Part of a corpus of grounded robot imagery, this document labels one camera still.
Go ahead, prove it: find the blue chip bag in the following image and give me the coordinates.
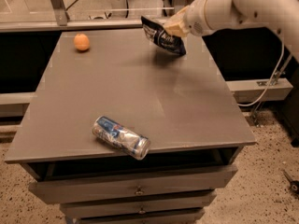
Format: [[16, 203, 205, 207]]
[[141, 16, 186, 56]]

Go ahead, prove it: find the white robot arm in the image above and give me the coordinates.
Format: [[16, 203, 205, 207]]
[[164, 0, 299, 61]]

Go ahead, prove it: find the orange fruit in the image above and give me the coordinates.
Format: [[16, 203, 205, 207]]
[[74, 34, 90, 51]]

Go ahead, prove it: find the grey drawer cabinet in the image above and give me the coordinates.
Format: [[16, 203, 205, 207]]
[[6, 29, 255, 224]]

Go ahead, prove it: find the blue silver drink can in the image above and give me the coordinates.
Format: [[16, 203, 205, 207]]
[[93, 116, 150, 160]]

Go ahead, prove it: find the black tool on floor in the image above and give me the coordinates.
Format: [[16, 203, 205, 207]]
[[283, 170, 299, 194]]

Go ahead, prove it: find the white cable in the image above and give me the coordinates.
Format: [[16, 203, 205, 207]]
[[236, 37, 286, 108]]

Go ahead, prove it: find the metal railing frame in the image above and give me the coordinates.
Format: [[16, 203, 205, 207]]
[[0, 0, 200, 34]]

